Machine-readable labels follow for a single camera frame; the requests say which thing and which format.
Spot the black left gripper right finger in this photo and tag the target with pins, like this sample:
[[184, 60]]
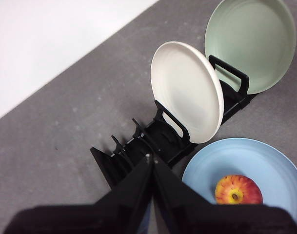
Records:
[[211, 219]]

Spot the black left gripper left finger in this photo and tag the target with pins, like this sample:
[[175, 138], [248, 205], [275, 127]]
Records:
[[109, 217]]

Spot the red apple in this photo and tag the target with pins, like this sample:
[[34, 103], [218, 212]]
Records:
[[245, 189]]

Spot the blue plate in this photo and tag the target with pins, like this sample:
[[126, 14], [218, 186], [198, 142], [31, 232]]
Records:
[[236, 158]]

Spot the black plate rack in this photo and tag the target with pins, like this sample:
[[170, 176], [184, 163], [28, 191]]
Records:
[[160, 139]]

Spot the white plate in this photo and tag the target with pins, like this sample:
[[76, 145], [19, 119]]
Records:
[[187, 92]]

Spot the green plate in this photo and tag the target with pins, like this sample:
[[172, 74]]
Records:
[[250, 41]]

